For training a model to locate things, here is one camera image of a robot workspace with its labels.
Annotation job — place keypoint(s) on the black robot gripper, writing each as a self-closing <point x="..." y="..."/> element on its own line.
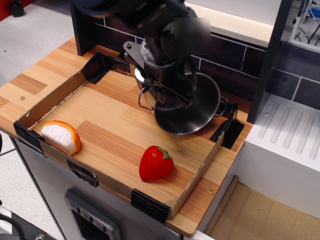
<point x="169" y="74"/>

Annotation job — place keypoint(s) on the stainless steel pot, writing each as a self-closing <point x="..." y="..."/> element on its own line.
<point x="172" y="116"/>

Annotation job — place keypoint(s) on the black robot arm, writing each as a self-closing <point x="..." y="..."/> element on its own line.
<point x="146" y="17"/>

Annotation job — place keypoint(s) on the cardboard fence with black tape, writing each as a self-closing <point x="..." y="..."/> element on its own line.
<point x="115" y="132"/>

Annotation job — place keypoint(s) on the red plastic strawberry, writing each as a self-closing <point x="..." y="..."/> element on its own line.
<point x="155" y="163"/>

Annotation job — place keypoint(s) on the light wooden shelf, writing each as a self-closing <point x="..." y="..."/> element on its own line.
<point x="235" y="27"/>

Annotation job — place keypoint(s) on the white toy sink drainboard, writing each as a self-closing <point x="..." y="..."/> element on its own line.
<point x="289" y="129"/>

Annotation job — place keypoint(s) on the orange slice toy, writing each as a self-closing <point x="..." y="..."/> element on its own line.
<point x="62" y="136"/>

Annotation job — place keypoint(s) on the grey oven control panel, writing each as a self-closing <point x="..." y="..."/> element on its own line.
<point x="91" y="223"/>

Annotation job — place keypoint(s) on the dark grey right post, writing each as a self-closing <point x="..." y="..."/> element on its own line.
<point x="261" y="95"/>

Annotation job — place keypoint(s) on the dark grey post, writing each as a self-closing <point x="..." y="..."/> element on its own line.
<point x="261" y="95"/>
<point x="84" y="30"/>

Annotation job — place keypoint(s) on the dark grey left post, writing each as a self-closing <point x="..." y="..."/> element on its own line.
<point x="84" y="30"/>

